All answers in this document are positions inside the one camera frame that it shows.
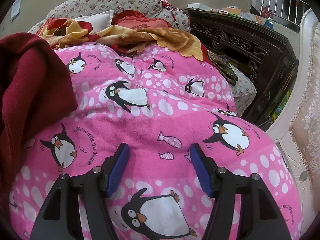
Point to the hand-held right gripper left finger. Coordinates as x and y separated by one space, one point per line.
117 170

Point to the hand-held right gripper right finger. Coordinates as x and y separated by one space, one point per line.
200 170

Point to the maroon garment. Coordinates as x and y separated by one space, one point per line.
32 85

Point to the pink penguin print blanket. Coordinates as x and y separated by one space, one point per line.
150 130

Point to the dark patterned cloth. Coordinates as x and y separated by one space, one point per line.
225 66

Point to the white floral headboard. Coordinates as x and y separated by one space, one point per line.
307 120

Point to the dark carved wooden cabinet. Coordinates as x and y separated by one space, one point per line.
250 45

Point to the yellow and red blanket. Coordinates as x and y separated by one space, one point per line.
160 37

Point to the red ruffled cushion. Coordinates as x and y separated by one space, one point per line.
140 21

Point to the white pillow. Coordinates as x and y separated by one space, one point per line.
100 17

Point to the blue bottle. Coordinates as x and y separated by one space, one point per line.
268 24

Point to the white flat box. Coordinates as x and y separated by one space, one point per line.
200 6

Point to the red patterned cloth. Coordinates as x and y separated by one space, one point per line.
170 5

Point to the floral sofa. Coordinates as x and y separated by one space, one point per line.
100 2

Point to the wall poster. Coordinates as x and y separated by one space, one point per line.
16 7

